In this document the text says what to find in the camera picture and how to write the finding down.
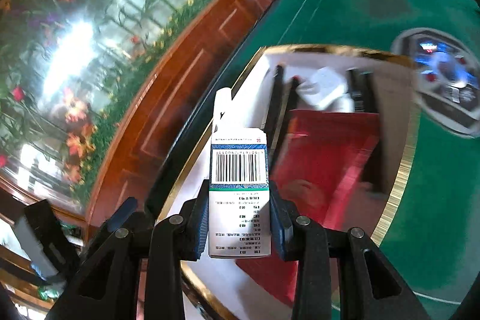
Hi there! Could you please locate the white medicine box with barcode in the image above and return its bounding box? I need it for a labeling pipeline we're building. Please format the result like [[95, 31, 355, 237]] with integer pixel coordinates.
[[208, 127, 271, 259]]

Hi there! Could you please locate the red packet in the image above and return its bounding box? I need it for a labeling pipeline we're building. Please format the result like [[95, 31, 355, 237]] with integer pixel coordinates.
[[236, 109, 382, 307]]

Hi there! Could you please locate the white power adapter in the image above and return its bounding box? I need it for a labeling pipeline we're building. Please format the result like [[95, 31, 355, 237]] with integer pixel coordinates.
[[296, 67, 355, 113]]

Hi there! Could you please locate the small white dropper bottle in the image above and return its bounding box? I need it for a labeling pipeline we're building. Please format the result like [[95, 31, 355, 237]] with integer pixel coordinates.
[[212, 88, 232, 133]]

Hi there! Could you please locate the black pen with red cap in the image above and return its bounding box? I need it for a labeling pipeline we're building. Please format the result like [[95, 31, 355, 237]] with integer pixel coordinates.
[[268, 76, 299, 166]]

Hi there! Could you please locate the red wooden cabinet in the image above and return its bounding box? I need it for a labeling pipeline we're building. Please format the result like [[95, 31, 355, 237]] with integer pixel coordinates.
[[84, 0, 274, 240]]

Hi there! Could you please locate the floral painted glass panel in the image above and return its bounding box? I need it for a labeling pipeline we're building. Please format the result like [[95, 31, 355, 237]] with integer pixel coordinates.
[[1, 0, 212, 213]]

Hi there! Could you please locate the black pen in tray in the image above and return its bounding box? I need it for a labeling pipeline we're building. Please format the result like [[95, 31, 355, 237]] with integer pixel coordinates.
[[263, 64, 284, 146]]

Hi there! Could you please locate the round mahjong table centre console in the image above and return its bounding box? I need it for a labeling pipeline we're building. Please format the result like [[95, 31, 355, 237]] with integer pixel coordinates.
[[391, 28, 479, 138]]

